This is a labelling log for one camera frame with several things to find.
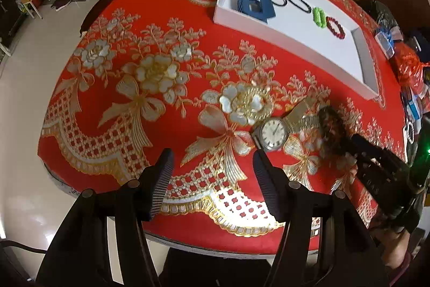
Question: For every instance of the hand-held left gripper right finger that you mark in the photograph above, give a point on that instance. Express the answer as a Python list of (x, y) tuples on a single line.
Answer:
[(268, 187)]

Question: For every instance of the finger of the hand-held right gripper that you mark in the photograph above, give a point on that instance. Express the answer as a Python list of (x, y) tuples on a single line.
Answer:
[(383, 187), (379, 156)]

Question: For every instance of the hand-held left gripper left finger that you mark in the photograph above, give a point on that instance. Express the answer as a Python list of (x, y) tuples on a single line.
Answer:
[(160, 182)]

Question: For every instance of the white shallow tray box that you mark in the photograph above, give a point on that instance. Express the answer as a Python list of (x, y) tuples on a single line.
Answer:
[(302, 38)]

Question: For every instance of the blue plastic stand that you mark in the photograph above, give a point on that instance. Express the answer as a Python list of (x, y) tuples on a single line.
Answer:
[(250, 3)]

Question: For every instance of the person's right hand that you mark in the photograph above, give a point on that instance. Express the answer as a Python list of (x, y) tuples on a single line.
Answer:
[(398, 250)]

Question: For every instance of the orange plastic bag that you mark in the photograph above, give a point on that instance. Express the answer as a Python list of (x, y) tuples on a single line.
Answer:
[(406, 66)]

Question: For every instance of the blue tissue packet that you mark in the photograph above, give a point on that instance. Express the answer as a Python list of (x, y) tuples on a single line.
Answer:
[(385, 41)]

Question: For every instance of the red floral tablecloth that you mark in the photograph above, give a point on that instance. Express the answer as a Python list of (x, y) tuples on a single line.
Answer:
[(141, 48)]

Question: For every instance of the black plastic bag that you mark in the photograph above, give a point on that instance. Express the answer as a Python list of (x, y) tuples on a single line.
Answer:
[(383, 14)]

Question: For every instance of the pair of shoes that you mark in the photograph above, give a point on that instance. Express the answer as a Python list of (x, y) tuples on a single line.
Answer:
[(62, 3)]

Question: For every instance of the black cabinet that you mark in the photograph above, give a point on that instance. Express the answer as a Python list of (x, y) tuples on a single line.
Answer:
[(8, 4)]

